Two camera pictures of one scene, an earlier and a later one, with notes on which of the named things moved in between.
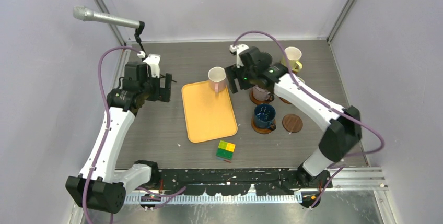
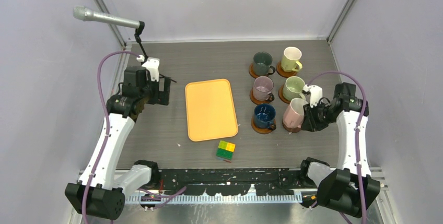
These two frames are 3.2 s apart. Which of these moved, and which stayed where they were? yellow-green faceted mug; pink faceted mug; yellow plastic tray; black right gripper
Moved: black right gripper; pink faceted mug
Stayed: yellow plastic tray; yellow-green faceted mug
